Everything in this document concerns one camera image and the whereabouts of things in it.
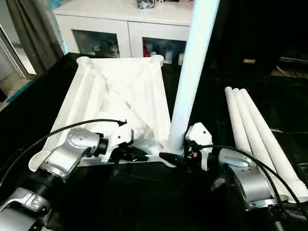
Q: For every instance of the teal floor mat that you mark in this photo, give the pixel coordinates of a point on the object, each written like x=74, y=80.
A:
x=20, y=91

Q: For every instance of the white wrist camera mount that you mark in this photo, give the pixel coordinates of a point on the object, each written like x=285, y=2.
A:
x=201, y=132
x=118, y=137

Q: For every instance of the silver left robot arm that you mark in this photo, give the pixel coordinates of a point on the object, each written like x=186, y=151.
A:
x=77, y=142

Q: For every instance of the dark low furniture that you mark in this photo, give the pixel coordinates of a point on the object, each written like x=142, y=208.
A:
x=291, y=69

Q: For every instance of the white plastic table leg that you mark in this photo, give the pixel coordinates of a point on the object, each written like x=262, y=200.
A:
x=244, y=115
x=253, y=115
x=190, y=72
x=234, y=115

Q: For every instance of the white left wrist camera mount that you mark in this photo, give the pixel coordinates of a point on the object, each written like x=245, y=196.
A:
x=118, y=137

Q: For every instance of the small white figurine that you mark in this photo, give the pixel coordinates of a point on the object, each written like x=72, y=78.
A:
x=93, y=51

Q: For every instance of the white cup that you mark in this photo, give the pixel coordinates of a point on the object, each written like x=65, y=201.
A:
x=153, y=54

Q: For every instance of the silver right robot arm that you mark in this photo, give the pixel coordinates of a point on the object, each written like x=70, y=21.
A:
x=252, y=183

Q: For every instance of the black mat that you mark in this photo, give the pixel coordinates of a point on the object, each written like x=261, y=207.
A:
x=144, y=192

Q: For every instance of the grey door frame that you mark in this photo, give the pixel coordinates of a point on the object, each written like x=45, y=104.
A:
x=16, y=62

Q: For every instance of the grey curtain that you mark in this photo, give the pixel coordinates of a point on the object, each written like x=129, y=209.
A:
x=31, y=36

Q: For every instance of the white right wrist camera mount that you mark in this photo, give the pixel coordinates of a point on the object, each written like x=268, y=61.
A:
x=201, y=132

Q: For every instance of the white display cabinet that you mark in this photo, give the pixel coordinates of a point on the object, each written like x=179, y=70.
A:
x=101, y=16

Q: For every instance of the black and white figurine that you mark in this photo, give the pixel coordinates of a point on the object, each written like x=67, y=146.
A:
x=113, y=49

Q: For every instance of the white plastic table top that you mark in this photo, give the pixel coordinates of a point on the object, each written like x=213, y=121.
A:
x=120, y=84

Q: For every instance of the black cabinet with gold label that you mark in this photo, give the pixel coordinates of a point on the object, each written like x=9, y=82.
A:
x=240, y=36

